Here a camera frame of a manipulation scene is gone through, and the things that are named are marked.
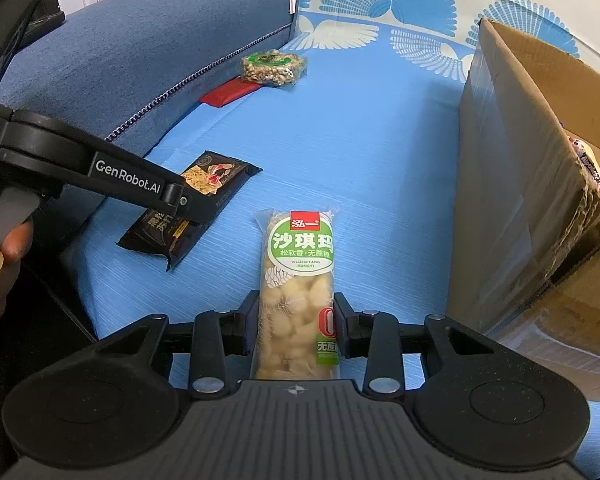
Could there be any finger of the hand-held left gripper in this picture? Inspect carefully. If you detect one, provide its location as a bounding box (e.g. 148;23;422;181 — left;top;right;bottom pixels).
161;179;219;227

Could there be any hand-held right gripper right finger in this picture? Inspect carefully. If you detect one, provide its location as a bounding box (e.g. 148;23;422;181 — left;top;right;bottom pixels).
332;292;496;399

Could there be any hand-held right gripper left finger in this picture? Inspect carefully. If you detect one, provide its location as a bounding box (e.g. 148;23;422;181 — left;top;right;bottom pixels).
94;289;261;398

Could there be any black snack packet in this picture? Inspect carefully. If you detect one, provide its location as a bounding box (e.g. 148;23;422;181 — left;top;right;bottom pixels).
116;150;263;272

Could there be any clear green-label rice crisp packet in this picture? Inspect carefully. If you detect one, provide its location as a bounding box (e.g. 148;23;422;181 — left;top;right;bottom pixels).
250;209;342;381

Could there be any cardboard box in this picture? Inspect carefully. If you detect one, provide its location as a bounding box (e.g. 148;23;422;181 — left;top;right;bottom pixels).
447;17;600;403

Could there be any plain red packet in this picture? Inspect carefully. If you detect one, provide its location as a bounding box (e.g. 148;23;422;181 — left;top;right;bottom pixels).
199;79;262;109

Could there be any blue sofa cushion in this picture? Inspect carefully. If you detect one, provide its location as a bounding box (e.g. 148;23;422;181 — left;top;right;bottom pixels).
0;0;301;341

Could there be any clear nut bar packet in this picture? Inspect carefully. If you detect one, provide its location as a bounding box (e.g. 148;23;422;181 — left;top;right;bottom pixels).
241;49;308;87

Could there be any blue fan-print sofa cover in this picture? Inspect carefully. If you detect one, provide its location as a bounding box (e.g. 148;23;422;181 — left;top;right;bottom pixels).
62;0;600;466

